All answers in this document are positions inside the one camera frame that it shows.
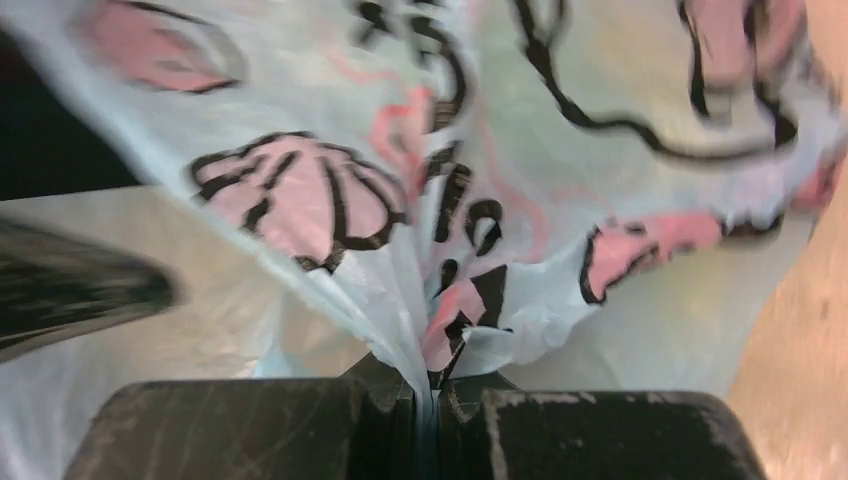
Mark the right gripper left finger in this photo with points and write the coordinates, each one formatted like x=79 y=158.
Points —
x=359 y=425

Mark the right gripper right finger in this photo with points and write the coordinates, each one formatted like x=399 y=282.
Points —
x=488 y=428

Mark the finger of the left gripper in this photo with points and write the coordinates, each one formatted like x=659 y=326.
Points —
x=73 y=291

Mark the light blue plastic bag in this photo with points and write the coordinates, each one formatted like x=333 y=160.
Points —
x=586 y=195

